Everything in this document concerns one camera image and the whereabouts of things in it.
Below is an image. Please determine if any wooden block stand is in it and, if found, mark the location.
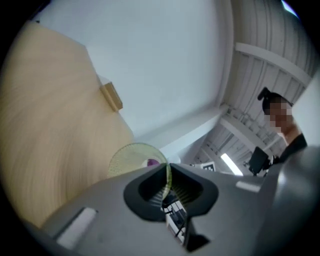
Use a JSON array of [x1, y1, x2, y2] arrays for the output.
[[99, 80, 124, 113]]

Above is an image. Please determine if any black head camera mount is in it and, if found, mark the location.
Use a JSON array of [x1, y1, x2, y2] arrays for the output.
[[256, 86, 294, 107]]

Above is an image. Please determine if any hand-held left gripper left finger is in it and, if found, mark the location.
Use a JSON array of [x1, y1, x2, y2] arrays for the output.
[[41, 162, 188, 256]]

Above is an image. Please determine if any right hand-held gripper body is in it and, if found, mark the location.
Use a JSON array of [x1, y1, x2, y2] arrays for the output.
[[201, 161, 216, 172]]

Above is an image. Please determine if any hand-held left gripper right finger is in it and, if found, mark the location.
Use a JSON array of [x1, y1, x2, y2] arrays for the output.
[[169, 162, 270, 252]]

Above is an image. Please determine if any person's head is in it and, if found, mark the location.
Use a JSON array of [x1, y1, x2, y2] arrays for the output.
[[262, 94, 297, 141]]

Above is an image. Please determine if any person's black clothing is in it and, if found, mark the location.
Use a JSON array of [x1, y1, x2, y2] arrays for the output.
[[279, 133, 309, 165]]

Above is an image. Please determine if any black fabric office chair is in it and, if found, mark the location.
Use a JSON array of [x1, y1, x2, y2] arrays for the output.
[[249, 146, 270, 176]]

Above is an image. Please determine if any ceiling light tube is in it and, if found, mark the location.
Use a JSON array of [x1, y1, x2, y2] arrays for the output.
[[219, 152, 244, 176]]

